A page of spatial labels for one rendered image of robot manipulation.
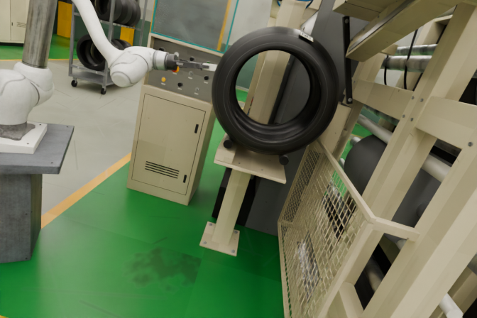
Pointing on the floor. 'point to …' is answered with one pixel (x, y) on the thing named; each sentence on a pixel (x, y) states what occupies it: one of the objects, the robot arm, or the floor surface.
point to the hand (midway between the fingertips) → (209, 67)
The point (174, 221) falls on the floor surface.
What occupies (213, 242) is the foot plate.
